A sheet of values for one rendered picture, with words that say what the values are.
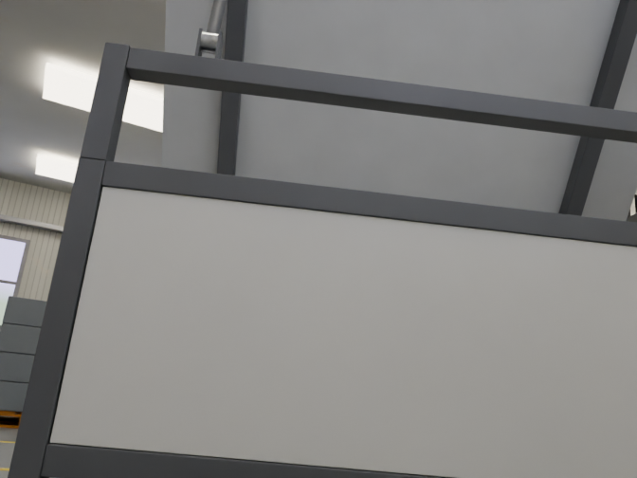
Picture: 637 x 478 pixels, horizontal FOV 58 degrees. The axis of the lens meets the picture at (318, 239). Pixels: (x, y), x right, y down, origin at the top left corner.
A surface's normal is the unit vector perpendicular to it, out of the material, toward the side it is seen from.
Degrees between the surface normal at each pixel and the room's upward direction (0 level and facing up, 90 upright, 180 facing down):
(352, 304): 90
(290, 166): 127
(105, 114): 90
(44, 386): 90
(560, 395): 90
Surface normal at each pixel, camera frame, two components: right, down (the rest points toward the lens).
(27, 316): 0.47, -0.21
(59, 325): 0.09, -0.27
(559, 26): 0.02, 0.36
